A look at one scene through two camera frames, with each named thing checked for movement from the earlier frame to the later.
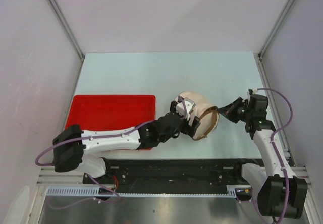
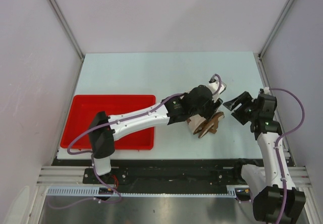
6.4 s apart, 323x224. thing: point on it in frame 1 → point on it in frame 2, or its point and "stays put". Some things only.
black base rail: (173, 173) stays put
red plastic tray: (99, 112) stays put
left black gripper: (190, 129) → (212, 107)
